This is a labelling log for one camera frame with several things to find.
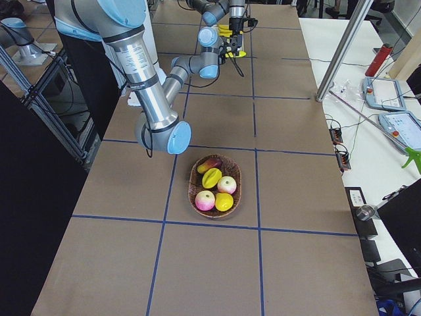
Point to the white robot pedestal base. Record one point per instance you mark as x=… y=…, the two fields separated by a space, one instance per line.
x=143 y=68

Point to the teach pendant far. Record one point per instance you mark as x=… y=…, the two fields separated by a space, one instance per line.
x=383 y=94

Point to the dark red mango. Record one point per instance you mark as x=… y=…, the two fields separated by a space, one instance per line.
x=210 y=163

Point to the brown wicker basket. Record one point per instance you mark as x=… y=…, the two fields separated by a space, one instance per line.
x=229 y=168

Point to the yellow lemon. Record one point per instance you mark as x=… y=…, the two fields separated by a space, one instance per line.
x=224 y=201

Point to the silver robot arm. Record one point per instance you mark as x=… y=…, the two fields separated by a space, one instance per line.
x=125 y=27
x=213 y=12

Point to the metal cup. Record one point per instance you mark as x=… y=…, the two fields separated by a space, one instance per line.
x=365 y=212

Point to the thin metal rod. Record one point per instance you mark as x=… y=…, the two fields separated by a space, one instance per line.
x=349 y=106

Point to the aluminium frame post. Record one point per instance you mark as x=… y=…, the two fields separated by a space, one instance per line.
x=345 y=42

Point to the small yellow banana bunch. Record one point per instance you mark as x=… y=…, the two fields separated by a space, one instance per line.
x=235 y=54

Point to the pink white peach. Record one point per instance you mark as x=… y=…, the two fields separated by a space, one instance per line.
x=205 y=200
x=227 y=184

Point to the red bottle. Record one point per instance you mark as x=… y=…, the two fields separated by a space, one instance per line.
x=381 y=55

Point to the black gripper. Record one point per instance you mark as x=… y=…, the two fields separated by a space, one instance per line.
x=223 y=50
x=235 y=26

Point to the teach pendant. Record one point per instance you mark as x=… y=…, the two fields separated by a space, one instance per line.
x=402 y=126
x=383 y=94

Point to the cream bear tray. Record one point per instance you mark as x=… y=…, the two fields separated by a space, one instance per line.
x=243 y=49

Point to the green spray nozzle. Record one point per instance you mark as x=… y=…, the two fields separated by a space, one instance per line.
x=413 y=156

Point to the teach pendant near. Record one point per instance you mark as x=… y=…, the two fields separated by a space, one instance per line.
x=402 y=126

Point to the yellow green starfruit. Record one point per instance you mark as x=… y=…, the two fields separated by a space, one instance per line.
x=211 y=177

